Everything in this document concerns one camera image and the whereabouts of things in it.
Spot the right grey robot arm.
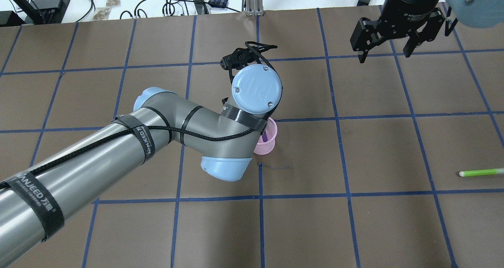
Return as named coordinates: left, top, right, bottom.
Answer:
left=350, top=0, right=504, bottom=63

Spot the green pen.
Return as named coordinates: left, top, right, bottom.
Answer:
left=458, top=168, right=504, bottom=177

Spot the purple pen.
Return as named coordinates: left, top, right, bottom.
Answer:
left=261, top=129, right=269, bottom=143

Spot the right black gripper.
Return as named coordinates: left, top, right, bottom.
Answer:
left=350, top=0, right=446, bottom=64

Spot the pink mesh cup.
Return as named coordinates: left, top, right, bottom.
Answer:
left=253, top=117, right=278, bottom=155

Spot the black cable bundle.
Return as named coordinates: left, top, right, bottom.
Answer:
left=120, top=0, right=241, bottom=19

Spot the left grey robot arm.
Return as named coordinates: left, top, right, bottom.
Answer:
left=0, top=41, right=283, bottom=266

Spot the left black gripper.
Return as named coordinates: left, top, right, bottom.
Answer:
left=220, top=41, right=278, bottom=72

